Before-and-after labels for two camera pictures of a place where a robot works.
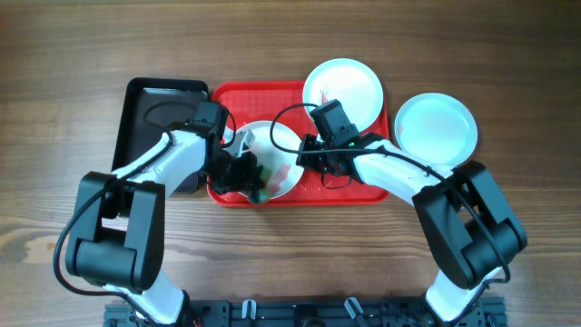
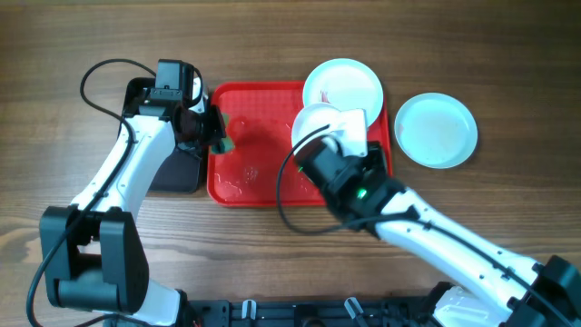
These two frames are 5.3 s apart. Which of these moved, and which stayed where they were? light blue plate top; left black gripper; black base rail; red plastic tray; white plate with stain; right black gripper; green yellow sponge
Moved: left black gripper; white plate with stain; green yellow sponge; right black gripper
Stayed: light blue plate top; black base rail; red plastic tray
